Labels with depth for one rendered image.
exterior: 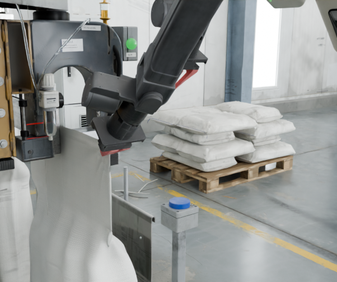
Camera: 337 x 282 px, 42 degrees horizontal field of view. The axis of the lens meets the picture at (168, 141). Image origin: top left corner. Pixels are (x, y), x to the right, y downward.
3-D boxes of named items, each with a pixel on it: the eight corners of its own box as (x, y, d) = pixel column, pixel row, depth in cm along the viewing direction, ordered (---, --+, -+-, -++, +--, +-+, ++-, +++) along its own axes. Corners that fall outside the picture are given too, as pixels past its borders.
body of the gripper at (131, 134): (88, 122, 89) (101, 100, 83) (131, 118, 95) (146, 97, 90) (99, 150, 86) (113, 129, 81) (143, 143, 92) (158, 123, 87)
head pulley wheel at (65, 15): (76, 22, 110) (75, 12, 110) (41, 21, 105) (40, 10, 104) (61, 23, 117) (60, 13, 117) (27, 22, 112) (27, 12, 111)
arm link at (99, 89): (166, 100, 75) (165, 62, 79) (101, 81, 70) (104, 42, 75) (137, 135, 84) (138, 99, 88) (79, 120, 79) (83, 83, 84)
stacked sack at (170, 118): (228, 123, 431) (229, 109, 428) (172, 131, 395) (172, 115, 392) (201, 117, 466) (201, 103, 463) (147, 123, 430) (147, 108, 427)
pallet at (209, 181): (292, 169, 451) (293, 155, 448) (206, 194, 378) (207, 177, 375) (232, 152, 513) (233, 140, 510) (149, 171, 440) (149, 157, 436)
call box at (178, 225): (199, 226, 126) (199, 206, 124) (176, 233, 121) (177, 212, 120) (181, 217, 132) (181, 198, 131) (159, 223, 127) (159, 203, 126)
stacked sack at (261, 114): (285, 121, 442) (286, 107, 438) (255, 126, 416) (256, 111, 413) (237, 112, 494) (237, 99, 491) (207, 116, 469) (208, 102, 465)
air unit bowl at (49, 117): (59, 135, 104) (57, 109, 102) (46, 137, 102) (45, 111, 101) (54, 133, 106) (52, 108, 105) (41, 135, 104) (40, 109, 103)
